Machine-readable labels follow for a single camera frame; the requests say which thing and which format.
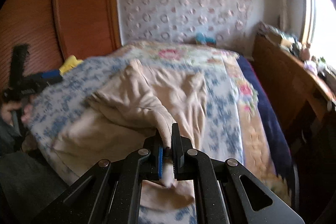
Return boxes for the beige printed t-shirt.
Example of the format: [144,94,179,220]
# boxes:
[51,58,210,212]

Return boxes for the person's left hand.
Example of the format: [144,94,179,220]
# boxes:
[1,101,33,126]

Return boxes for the yellow plush toy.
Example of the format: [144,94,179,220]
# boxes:
[59,55,83,75]

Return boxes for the blue floral white bedsheet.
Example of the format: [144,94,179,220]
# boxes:
[27,56,245,224]

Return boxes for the wooden slatted wardrobe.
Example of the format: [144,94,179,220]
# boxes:
[1,0,121,87]

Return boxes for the pink floral quilt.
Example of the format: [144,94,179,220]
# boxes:
[110,40,291,203]

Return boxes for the dark blue blanket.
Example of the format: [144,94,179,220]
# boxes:
[238,56,295,186]

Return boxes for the blue tissue box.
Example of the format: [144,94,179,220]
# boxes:
[195,33,217,47]

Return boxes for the wooden sideboard cabinet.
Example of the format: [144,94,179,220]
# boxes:
[252,34,335,153]

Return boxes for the cardboard box on sideboard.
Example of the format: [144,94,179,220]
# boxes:
[265,32,293,49]

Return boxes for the pink bottle on sideboard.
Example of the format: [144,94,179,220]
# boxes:
[299,47,311,61]

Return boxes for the circle-patterned wall curtain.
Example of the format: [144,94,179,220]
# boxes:
[119,0,254,52]

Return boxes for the window with brown frame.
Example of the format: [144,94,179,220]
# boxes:
[301,0,335,66]

